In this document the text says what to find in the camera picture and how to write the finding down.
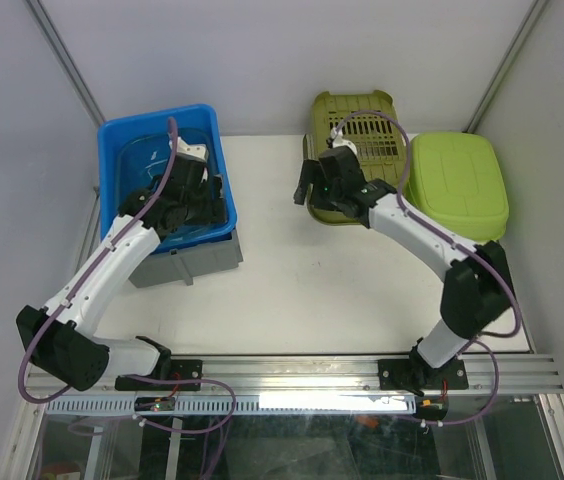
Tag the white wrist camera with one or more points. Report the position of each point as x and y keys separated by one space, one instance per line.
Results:
x=199 y=152
x=336 y=139

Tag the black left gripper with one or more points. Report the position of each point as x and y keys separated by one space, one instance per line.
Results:
x=214 y=212

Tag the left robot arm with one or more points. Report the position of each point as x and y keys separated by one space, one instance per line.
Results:
x=60 y=337

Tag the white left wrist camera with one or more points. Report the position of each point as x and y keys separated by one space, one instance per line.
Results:
x=199 y=152

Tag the white slotted cable duct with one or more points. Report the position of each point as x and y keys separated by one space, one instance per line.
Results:
x=267 y=403

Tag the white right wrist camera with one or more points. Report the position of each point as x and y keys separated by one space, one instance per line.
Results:
x=336 y=139

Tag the aluminium rail frame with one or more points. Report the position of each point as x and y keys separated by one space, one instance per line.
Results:
x=311 y=308

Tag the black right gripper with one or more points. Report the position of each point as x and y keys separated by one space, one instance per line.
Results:
x=309 y=174

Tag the bright green plastic tub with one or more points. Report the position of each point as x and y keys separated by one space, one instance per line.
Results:
x=455 y=179

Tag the blue plastic bin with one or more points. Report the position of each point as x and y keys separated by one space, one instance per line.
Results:
x=134 y=149

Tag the olive green slotted basket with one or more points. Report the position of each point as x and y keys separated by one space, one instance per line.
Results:
x=369 y=122

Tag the clear container inside bin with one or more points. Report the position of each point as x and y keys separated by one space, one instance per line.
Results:
x=169 y=217

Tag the grey plastic crate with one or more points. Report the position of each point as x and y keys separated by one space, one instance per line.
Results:
x=189 y=263

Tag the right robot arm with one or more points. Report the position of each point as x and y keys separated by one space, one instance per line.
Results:
x=476 y=279

